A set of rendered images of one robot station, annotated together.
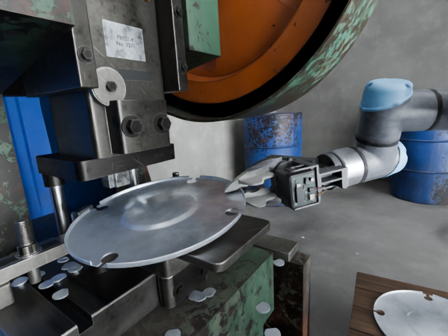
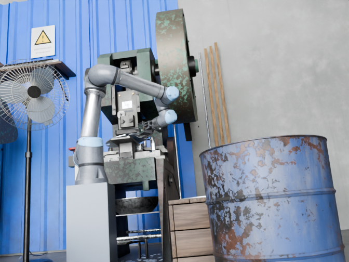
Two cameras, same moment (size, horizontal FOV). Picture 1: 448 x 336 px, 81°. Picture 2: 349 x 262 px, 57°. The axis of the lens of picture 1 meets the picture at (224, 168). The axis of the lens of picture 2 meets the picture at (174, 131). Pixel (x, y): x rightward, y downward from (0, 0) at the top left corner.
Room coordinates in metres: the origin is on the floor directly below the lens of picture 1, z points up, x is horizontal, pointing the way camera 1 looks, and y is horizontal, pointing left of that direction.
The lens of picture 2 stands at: (-0.35, -1.91, 0.30)
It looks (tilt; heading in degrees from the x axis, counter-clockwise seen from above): 14 degrees up; 60
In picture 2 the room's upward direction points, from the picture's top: 5 degrees counter-clockwise
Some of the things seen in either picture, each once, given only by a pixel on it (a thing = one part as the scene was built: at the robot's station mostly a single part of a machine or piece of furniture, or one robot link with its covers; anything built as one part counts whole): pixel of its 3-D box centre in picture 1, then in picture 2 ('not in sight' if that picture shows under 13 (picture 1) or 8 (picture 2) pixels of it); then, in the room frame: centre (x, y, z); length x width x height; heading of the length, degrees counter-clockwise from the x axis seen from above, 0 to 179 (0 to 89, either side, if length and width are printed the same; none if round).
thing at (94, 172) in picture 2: not in sight; (91, 174); (0.04, -0.40, 0.50); 0.15 x 0.15 x 0.10
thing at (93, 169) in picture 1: (111, 163); (131, 134); (0.50, 0.22, 0.86); 0.20 x 0.16 x 0.05; 144
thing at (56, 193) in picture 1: (58, 200); not in sight; (0.47, 0.31, 0.81); 0.02 x 0.02 x 0.14
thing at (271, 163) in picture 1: (269, 171); not in sight; (0.48, -0.08, 0.84); 0.09 x 0.02 x 0.05; 106
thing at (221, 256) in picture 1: (186, 256); (125, 150); (0.40, 0.07, 0.72); 0.25 x 0.14 x 0.14; 54
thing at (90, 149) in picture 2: not in sight; (90, 150); (0.04, -0.39, 0.62); 0.13 x 0.12 x 0.14; 86
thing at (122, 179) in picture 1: (117, 175); not in sight; (0.50, 0.20, 0.84); 0.05 x 0.03 x 0.04; 144
